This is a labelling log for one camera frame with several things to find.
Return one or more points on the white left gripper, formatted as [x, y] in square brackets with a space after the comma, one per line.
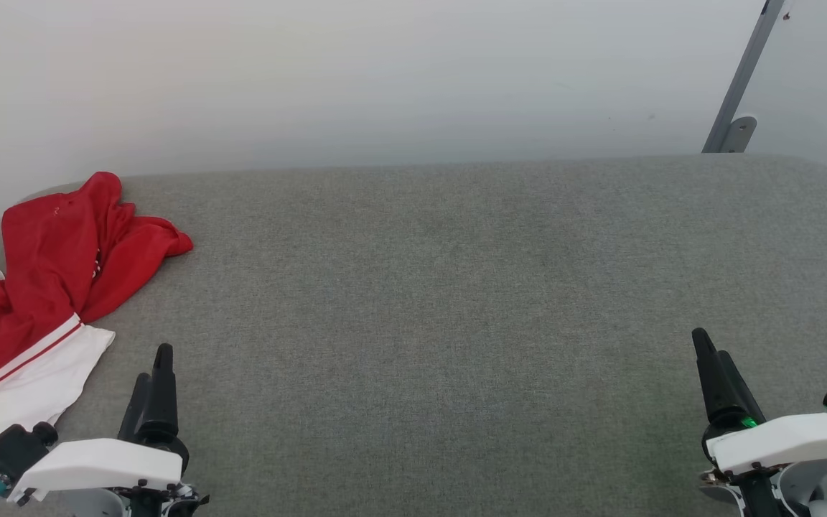
[105, 463]

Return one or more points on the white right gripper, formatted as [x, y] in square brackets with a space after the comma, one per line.
[787, 441]

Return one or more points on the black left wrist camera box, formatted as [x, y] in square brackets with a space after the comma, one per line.
[11, 449]

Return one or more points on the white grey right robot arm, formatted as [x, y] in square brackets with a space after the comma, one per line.
[805, 488]

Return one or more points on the grey metal wall bracket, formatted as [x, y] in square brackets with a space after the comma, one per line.
[738, 86]

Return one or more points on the grey fabric sofa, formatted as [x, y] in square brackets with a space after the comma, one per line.
[428, 301]

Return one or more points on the red and white garment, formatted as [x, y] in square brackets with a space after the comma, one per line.
[40, 287]

